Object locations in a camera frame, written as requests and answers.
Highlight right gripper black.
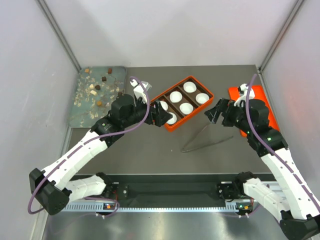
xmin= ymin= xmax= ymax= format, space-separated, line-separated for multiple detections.
xmin=204 ymin=97 xmax=253 ymax=134

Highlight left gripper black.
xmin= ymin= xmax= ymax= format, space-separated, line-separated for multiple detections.
xmin=122 ymin=94 xmax=172 ymax=128

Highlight metal tongs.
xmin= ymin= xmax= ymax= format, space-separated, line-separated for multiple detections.
xmin=180 ymin=121 xmax=234 ymax=154

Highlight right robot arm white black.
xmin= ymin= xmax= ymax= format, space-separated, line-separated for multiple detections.
xmin=204 ymin=98 xmax=320 ymax=240

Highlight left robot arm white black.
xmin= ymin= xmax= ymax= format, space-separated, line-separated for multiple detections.
xmin=29 ymin=94 xmax=173 ymax=216

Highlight orange chocolate box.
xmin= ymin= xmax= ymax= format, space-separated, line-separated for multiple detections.
xmin=151 ymin=75 xmax=214 ymax=132

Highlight white paper cup front left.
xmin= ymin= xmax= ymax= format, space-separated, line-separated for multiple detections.
xmin=160 ymin=100 xmax=169 ymax=111

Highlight white paper cup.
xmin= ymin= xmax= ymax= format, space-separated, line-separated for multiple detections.
xmin=183 ymin=81 xmax=197 ymax=93
xmin=179 ymin=102 xmax=194 ymax=115
xmin=166 ymin=112 xmax=177 ymax=125
xmin=160 ymin=100 xmax=169 ymax=111
xmin=195 ymin=93 xmax=210 ymax=105
xmin=169 ymin=91 xmax=183 ymax=103

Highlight white paper cup front right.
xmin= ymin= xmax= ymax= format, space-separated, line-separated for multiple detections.
xmin=166 ymin=112 xmax=177 ymax=125

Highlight white paper cup middle left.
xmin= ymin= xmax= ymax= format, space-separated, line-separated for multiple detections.
xmin=169 ymin=91 xmax=183 ymax=103

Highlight white paper cup middle right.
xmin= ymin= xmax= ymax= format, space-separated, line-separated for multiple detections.
xmin=179 ymin=102 xmax=194 ymax=115

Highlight white paper cup back right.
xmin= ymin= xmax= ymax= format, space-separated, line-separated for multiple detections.
xmin=195 ymin=93 xmax=210 ymax=105

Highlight white paper cup back left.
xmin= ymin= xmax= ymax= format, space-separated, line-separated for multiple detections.
xmin=183 ymin=81 xmax=197 ymax=93

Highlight orange box lid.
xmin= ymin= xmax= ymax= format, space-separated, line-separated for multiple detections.
xmin=228 ymin=85 xmax=280 ymax=131

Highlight floral blue tray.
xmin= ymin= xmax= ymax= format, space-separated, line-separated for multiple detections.
xmin=68 ymin=66 xmax=127 ymax=128

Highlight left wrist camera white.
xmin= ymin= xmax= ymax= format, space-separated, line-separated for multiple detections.
xmin=129 ymin=77 xmax=152 ymax=104

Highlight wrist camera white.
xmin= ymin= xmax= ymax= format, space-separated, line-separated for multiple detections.
xmin=234 ymin=83 xmax=255 ymax=107
xmin=129 ymin=77 xmax=152 ymax=104

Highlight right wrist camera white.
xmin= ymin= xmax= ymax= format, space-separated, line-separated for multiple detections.
xmin=234 ymin=83 xmax=255 ymax=107

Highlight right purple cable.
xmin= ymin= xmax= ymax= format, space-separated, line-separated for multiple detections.
xmin=245 ymin=73 xmax=320 ymax=211

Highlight black mounting base rail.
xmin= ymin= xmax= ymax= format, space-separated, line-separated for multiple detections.
xmin=64 ymin=173 xmax=262 ymax=216

